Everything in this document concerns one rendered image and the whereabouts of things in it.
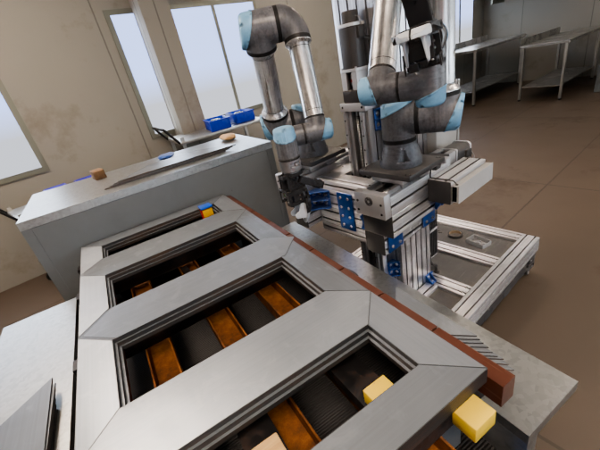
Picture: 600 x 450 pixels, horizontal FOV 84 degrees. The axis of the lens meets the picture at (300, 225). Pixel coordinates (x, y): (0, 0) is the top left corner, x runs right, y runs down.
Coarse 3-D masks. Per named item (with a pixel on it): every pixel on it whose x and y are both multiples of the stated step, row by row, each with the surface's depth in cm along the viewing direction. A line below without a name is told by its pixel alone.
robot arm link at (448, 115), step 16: (432, 0) 95; (448, 0) 94; (448, 16) 95; (448, 32) 97; (448, 48) 99; (448, 64) 101; (448, 80) 103; (448, 96) 103; (464, 96) 104; (432, 112) 107; (448, 112) 105; (432, 128) 110; (448, 128) 108
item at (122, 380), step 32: (160, 224) 169; (160, 256) 139; (224, 288) 109; (320, 288) 98; (96, 320) 105; (160, 320) 101; (352, 352) 79; (384, 352) 77; (128, 384) 84; (288, 384) 72; (480, 384) 66; (256, 416) 69; (448, 416) 62; (192, 448) 64
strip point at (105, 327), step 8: (112, 312) 107; (104, 320) 104; (112, 320) 104; (96, 328) 102; (104, 328) 101; (112, 328) 100; (88, 336) 99; (96, 336) 98; (104, 336) 97; (112, 336) 97
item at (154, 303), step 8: (160, 288) 114; (144, 296) 112; (152, 296) 111; (160, 296) 110; (144, 304) 108; (152, 304) 107; (160, 304) 106; (168, 304) 105; (144, 312) 104; (152, 312) 103; (160, 312) 102; (152, 320) 100
